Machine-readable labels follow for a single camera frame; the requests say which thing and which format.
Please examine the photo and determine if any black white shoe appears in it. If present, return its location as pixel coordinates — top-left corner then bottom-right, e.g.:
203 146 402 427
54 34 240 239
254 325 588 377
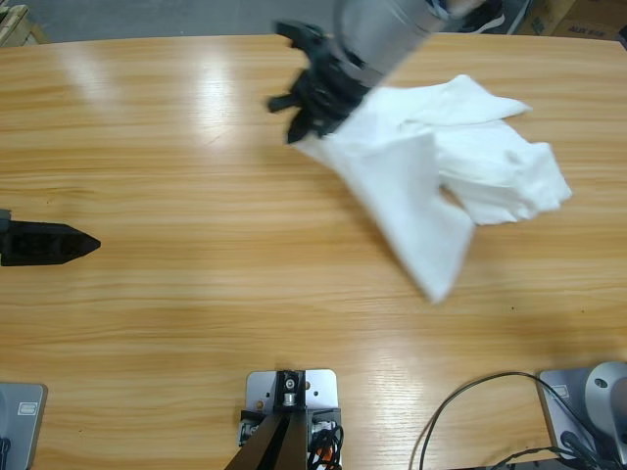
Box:
460 0 510 34

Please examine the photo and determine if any white Unitree T-shirt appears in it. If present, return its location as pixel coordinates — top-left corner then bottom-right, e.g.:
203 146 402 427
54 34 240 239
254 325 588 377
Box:
294 73 574 305

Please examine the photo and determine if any white block with dark post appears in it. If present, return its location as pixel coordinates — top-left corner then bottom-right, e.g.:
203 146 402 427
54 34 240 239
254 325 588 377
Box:
235 368 346 470

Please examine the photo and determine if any brown cardboard box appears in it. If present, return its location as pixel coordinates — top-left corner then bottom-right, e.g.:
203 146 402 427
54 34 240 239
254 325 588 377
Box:
529 0 627 42

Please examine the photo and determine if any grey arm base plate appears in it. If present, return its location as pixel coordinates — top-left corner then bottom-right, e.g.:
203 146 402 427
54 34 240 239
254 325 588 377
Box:
0 382 46 470
538 361 627 463

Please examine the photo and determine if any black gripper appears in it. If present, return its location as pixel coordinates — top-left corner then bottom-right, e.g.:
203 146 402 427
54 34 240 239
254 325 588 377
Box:
265 21 383 146

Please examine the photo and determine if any black cable at base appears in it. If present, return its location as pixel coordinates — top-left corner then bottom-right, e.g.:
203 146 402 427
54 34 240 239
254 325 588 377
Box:
410 371 599 470

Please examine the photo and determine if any wooden pallet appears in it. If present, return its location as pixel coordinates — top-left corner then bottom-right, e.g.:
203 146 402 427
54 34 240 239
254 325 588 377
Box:
0 3 50 48

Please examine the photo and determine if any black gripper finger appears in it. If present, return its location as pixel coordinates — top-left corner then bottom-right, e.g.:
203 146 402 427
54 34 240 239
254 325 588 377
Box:
0 243 101 268
0 220 100 246

